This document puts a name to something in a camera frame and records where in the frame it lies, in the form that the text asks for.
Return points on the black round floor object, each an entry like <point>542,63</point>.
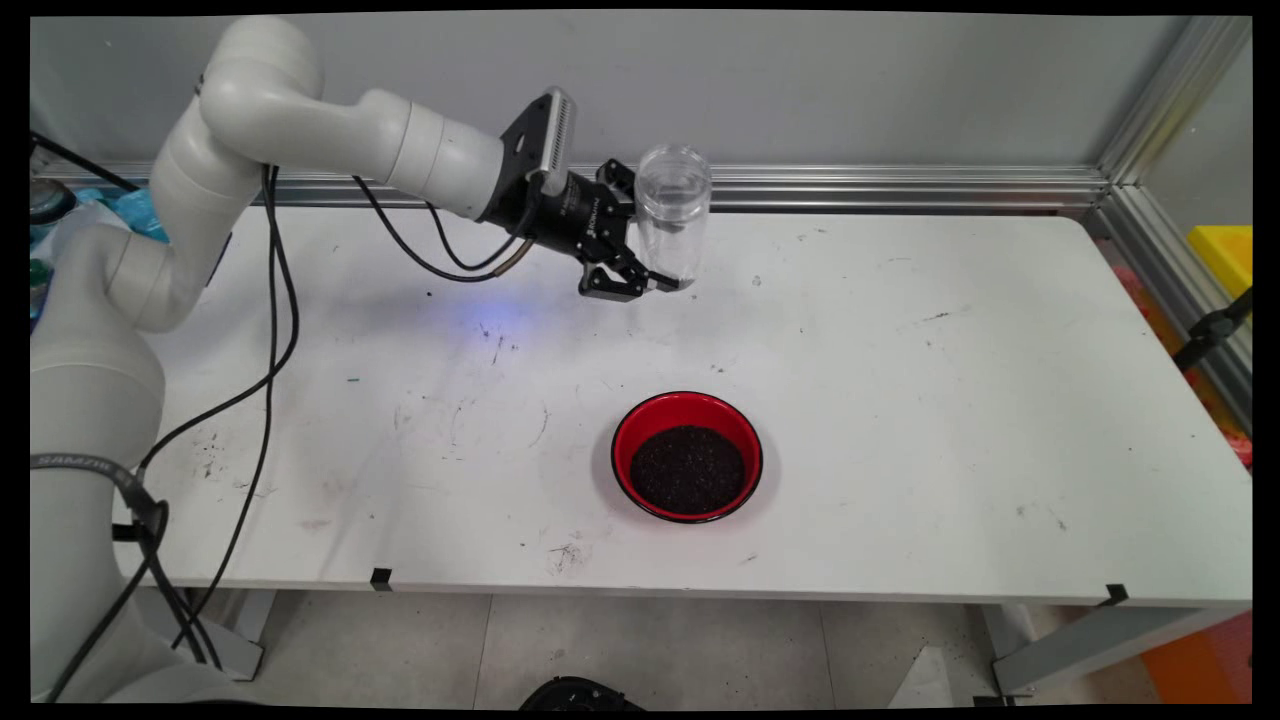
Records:
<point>580,695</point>

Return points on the clear plastic jar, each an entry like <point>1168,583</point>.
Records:
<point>675,200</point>

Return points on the aluminium frame rail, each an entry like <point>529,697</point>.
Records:
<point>1150,260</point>
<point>800,187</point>

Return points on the yellow plastic block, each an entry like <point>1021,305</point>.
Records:
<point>1225,255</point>

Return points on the black tape strip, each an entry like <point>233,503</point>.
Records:
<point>381,579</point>
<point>1117,596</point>

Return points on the black granules pile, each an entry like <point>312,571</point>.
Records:
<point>688,470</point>

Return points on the grey metal table leg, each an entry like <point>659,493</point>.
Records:
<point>1080,645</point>
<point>235,640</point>

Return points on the orange box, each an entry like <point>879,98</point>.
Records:
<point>1200,665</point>

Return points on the blue plastic bag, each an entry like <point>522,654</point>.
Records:
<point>140,215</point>

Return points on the aluminium frame post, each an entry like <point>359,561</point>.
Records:
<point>1170,95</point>

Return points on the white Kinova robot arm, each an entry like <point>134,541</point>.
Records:
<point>300,110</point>

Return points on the black clamp pole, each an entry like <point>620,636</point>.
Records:
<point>1212,328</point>

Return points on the red bowl with black rim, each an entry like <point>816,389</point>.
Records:
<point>650,420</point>

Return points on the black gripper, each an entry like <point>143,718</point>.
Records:
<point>570,220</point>

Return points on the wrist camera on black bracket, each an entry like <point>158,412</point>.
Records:
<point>558,140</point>

